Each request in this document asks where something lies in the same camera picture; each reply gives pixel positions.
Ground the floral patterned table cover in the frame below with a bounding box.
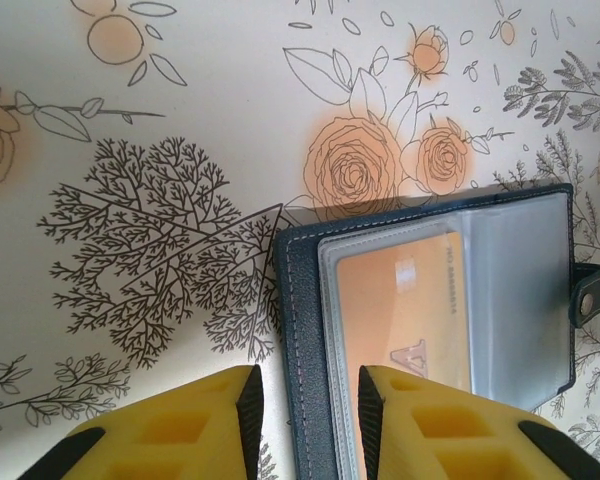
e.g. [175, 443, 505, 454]
[0, 0, 600, 480]

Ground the orange credit card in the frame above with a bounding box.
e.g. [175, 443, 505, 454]
[335, 230, 477, 479]

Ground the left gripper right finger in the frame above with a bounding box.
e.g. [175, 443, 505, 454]
[357, 363, 600, 480]

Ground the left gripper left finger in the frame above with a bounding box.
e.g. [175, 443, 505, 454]
[17, 363, 265, 480]

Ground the dark blue card holder wallet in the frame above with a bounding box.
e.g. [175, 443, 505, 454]
[272, 182, 600, 480]

